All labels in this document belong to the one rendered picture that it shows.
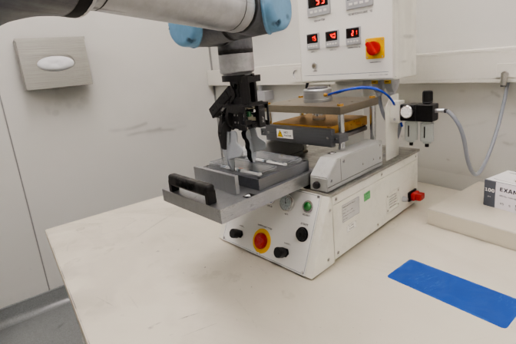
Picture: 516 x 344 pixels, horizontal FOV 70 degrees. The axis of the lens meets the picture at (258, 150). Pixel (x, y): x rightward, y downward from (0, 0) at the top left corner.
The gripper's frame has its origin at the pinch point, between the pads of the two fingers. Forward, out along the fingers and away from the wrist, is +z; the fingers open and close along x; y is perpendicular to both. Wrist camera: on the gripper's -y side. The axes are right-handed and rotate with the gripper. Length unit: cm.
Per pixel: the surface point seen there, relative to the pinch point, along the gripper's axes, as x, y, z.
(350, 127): 30.3, 10.2, -3.3
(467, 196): 58, 31, 21
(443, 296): 15, 40, 26
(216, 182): -8.2, 1.2, 2.4
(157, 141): 54, -146, 21
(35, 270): -24, -156, 78
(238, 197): -9.0, 9.1, 3.9
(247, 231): 4.4, -5.5, 21.2
